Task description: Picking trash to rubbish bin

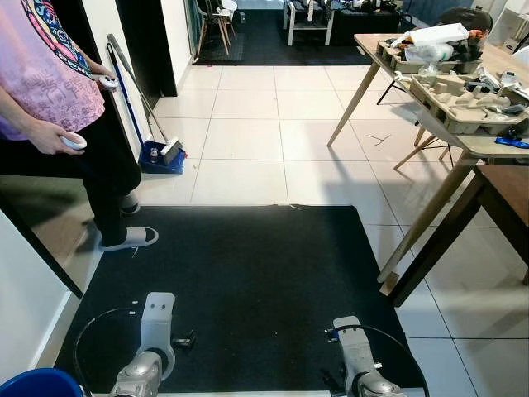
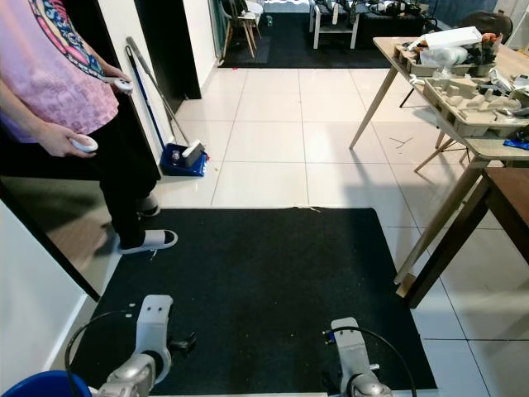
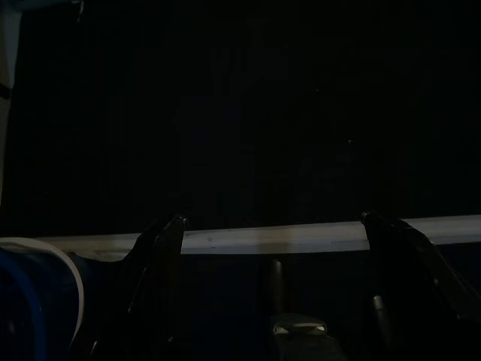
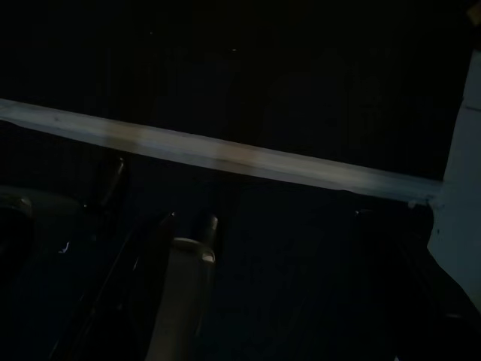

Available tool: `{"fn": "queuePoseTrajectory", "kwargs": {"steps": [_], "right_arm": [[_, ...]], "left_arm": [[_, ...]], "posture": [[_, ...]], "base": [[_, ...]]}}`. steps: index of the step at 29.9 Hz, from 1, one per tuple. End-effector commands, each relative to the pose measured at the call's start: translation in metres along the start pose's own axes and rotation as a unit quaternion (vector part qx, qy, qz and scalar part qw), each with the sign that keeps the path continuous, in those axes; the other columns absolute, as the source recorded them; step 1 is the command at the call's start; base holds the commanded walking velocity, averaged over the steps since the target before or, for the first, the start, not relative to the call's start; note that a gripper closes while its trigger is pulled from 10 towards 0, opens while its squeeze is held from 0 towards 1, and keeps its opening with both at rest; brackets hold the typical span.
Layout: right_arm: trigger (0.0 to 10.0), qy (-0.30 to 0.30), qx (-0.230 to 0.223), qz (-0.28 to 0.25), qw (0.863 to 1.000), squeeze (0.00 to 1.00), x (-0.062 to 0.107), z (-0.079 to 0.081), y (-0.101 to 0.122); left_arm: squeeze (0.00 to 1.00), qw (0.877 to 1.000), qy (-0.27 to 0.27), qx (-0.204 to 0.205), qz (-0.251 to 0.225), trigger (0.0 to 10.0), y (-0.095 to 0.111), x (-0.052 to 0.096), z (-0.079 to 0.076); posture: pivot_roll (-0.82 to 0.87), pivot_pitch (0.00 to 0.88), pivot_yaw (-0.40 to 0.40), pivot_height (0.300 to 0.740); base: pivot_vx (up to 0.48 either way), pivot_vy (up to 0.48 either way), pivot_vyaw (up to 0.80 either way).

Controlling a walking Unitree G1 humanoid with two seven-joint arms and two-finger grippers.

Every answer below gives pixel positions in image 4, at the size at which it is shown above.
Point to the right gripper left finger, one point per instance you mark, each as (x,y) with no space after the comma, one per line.
(124,301)

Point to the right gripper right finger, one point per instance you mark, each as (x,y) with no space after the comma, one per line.
(413,286)

